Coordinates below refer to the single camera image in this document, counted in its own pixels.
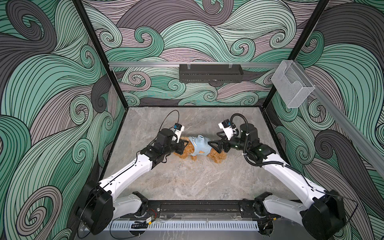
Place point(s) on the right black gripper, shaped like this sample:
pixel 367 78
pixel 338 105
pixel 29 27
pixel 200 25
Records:
pixel 219 149

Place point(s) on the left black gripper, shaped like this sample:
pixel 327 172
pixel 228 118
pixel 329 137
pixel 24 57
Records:
pixel 181 146

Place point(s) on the brown teddy bear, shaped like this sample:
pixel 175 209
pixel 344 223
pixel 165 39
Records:
pixel 213 155

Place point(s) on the light blue fleece hoodie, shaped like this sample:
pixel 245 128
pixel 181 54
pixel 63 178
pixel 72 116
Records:
pixel 201 145

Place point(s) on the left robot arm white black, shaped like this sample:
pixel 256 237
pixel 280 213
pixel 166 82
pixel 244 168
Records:
pixel 98 204

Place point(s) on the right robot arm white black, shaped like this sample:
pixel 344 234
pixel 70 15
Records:
pixel 320 212

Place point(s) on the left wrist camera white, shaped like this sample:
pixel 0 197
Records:
pixel 178 129

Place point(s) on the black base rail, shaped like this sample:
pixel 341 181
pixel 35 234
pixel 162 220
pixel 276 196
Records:
pixel 169 208

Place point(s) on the black wall tray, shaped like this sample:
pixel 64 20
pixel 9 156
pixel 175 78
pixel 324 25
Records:
pixel 210 73

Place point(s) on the white slotted cable duct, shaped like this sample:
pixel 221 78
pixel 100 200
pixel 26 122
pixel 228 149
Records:
pixel 187 226

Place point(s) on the clear plastic wall bin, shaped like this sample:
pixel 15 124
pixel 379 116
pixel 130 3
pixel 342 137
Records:
pixel 292 83

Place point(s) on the aluminium rail right wall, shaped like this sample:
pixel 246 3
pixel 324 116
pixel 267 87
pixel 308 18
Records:
pixel 328 92

